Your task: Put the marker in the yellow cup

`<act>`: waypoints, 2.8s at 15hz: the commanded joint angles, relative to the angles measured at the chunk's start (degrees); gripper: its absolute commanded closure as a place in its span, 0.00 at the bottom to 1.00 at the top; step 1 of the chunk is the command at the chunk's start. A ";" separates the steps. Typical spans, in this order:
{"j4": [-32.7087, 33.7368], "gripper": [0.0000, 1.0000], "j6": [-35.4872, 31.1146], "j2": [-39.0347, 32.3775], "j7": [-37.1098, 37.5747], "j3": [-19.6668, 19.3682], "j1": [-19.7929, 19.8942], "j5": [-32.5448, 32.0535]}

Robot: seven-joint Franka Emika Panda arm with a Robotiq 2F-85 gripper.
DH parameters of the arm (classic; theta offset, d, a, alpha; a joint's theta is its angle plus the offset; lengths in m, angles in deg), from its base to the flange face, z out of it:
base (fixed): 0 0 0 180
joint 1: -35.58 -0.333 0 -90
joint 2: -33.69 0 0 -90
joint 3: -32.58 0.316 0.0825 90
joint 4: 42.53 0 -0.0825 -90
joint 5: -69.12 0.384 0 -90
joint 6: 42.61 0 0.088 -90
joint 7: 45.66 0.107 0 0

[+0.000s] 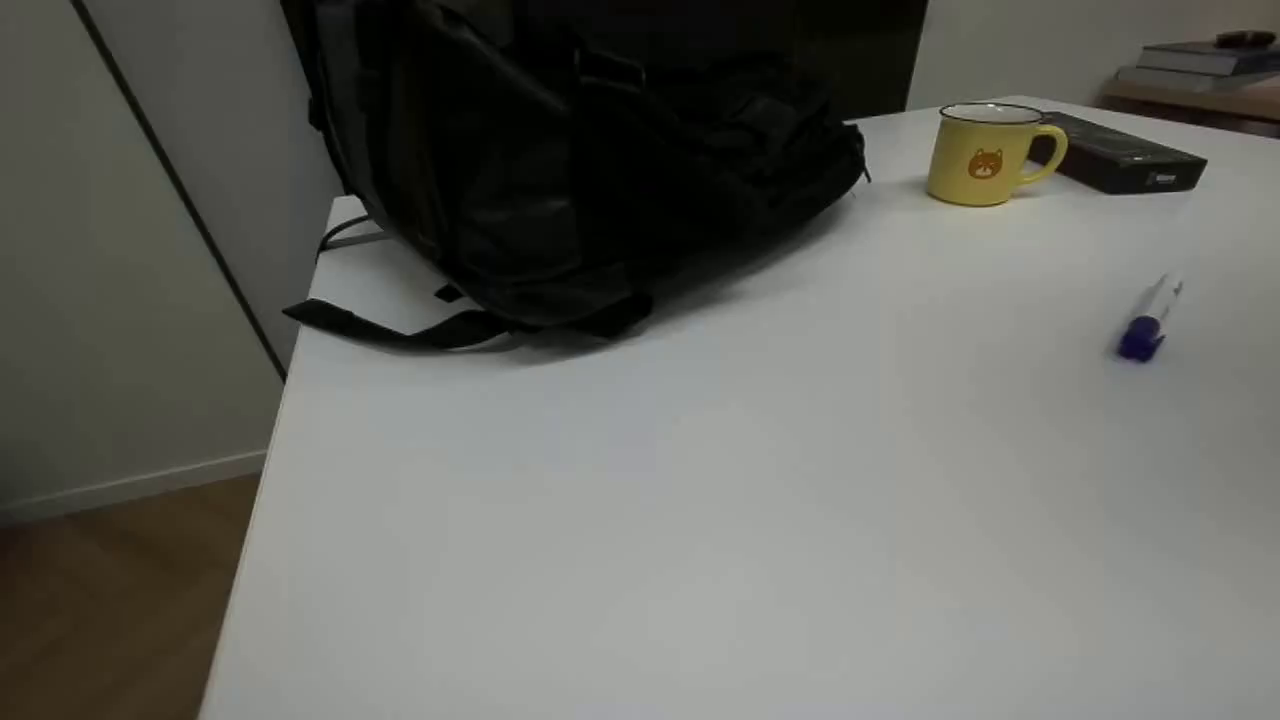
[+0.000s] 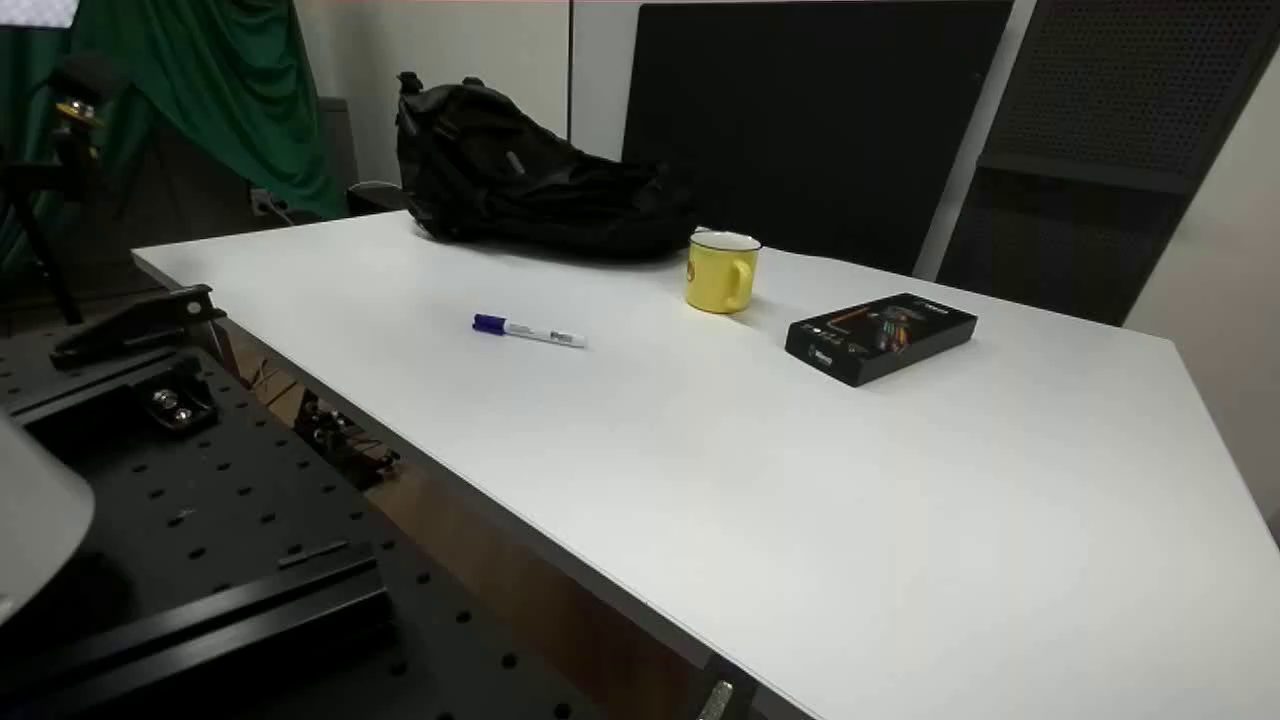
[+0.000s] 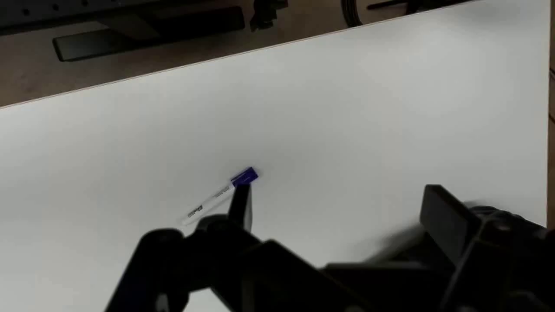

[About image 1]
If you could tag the white marker blue cap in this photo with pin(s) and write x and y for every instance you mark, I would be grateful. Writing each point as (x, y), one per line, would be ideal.
(1141, 333)

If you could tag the black backpack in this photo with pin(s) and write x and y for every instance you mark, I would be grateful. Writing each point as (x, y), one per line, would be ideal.
(561, 162)

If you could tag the black panel board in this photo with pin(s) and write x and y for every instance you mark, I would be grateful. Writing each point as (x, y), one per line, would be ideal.
(866, 47)

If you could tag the yellow enamel mug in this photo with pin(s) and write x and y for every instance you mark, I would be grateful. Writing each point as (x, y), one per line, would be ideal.
(972, 162)

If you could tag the black hex key box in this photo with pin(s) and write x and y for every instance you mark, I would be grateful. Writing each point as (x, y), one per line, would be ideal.
(1134, 159)

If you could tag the wooden side table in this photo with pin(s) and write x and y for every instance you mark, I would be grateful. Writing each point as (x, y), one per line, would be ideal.
(1185, 107)

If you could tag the stack of grey books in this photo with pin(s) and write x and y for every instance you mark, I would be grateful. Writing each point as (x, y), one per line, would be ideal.
(1202, 67)

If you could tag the small black object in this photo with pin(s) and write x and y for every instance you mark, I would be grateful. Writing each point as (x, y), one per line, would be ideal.
(1246, 39)

